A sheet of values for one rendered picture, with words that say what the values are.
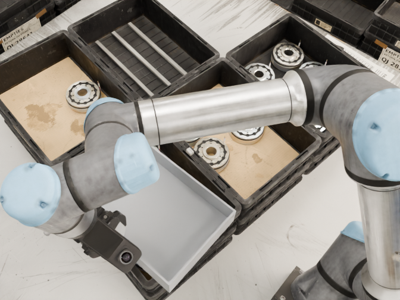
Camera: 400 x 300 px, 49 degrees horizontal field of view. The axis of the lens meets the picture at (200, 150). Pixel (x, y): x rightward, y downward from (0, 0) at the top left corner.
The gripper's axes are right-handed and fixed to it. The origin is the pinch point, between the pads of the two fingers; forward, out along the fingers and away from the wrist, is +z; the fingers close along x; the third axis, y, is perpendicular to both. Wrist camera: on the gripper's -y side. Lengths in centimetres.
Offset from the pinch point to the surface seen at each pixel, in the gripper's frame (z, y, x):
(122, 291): 36.0, 2.6, 11.7
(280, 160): 36, -12, -43
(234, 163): 33.9, -2.3, -34.3
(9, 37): 73, 124, -37
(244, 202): 21.1, -12.7, -24.1
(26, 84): 30, 65, -19
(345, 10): 109, 14, -153
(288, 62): 41, 4, -74
